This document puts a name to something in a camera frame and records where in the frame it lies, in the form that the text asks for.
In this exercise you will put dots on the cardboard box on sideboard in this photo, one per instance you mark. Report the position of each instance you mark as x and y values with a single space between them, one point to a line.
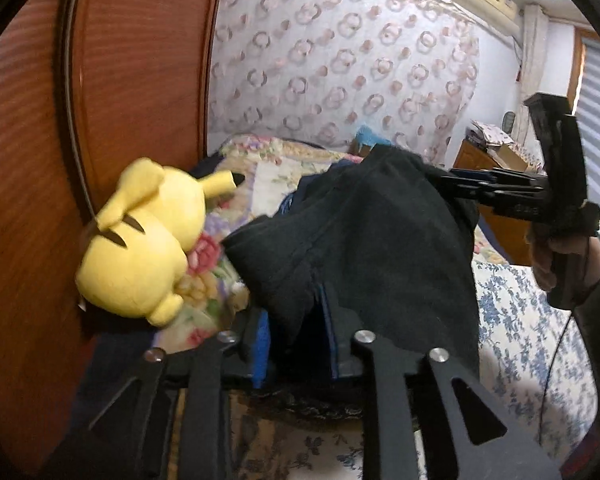
509 159

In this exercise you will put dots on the folded black circle-patterned garment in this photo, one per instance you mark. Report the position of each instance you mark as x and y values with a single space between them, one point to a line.
285 406

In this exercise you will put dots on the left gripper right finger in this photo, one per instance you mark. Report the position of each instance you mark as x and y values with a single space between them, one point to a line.
414 361

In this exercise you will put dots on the person's right hand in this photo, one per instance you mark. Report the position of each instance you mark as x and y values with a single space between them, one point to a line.
582 251

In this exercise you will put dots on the light blue cloth item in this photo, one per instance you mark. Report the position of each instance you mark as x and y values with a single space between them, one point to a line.
366 139

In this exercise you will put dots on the black printed t-shirt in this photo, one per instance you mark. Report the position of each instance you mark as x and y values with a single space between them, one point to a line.
381 238

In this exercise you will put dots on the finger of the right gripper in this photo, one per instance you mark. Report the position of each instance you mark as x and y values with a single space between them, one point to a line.
495 176
501 197

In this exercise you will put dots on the yellow Pikachu plush toy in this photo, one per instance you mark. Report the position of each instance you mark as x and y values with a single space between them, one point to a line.
141 236

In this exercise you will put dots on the wooden sideboard cabinet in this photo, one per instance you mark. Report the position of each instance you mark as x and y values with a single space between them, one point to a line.
505 227

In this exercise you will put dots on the cream curtain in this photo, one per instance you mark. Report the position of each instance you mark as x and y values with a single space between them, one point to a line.
534 45

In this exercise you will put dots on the blue floral white bedsheet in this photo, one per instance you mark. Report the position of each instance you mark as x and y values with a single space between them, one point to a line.
532 358

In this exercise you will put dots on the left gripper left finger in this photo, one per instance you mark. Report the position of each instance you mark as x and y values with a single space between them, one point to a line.
171 403

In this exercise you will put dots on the wooden louvred wardrobe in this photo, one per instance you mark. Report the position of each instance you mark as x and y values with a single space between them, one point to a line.
86 86

